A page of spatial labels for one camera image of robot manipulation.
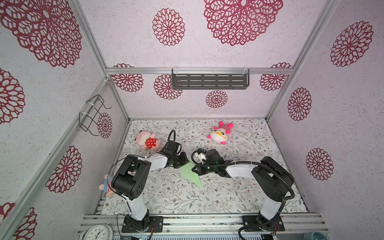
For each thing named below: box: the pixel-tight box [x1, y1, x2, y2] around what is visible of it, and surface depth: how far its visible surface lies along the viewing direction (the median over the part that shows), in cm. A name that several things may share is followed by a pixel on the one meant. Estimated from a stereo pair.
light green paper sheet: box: [181, 158, 201, 187], surface depth 92 cm
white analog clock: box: [78, 224, 114, 240], surface depth 70 cm
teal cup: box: [302, 231, 330, 240], surface depth 70 cm
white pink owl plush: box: [207, 121, 234, 145], surface depth 105 cm
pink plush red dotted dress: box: [136, 131, 161, 151], surface depth 102 cm
